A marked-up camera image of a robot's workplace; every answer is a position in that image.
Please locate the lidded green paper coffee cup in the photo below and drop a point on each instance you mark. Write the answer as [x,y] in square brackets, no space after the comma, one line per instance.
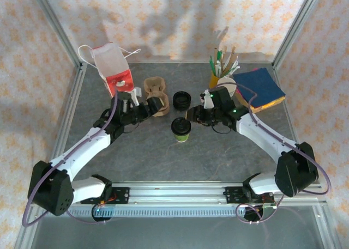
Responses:
[181,126]

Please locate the red white paper bag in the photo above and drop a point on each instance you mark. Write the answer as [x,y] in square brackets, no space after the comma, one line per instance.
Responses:
[114,66]

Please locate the white paper straw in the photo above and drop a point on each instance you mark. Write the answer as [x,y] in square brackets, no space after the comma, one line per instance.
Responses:
[235,69]
[235,63]
[218,69]

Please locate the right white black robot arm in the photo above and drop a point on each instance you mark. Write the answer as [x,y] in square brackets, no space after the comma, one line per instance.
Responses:
[261,134]

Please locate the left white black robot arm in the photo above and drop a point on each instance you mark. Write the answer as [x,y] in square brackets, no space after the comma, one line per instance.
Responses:
[81,148]

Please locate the stack of black cup lids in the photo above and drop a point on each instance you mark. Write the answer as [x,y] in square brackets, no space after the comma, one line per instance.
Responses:
[182,99]

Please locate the pink paper napkin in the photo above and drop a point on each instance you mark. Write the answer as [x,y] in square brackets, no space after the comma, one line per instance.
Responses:
[239,93]

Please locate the stack of paper cups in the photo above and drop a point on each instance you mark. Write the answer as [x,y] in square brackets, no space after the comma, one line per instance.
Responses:
[227,82]

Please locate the yellow straw holder cup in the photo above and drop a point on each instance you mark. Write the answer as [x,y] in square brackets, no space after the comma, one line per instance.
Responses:
[214,81]

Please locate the blue paper napkin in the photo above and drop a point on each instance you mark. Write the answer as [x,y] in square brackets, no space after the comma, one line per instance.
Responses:
[259,85]

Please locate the green straw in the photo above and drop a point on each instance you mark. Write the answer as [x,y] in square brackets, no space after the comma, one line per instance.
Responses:
[219,55]
[212,65]

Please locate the yellow paper napkin stack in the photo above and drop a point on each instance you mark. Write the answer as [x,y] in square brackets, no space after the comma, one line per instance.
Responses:
[272,104]

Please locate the brown paper wrapped straw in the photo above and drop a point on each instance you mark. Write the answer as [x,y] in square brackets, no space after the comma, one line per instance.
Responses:
[229,59]

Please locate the thin wooden stir stick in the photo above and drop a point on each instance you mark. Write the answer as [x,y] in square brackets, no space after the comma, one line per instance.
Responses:
[215,51]

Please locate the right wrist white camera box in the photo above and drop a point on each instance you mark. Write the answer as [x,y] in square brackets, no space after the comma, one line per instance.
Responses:
[208,102]

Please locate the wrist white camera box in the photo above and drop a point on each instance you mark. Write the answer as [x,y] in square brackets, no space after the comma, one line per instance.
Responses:
[135,95]
[208,102]

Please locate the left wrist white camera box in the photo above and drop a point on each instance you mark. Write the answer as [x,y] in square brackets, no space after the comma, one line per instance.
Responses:
[135,95]

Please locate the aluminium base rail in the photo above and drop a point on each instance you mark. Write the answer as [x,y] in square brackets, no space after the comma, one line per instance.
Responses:
[174,194]

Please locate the aluminium frame post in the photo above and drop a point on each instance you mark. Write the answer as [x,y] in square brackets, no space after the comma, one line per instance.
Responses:
[297,28]
[57,28]

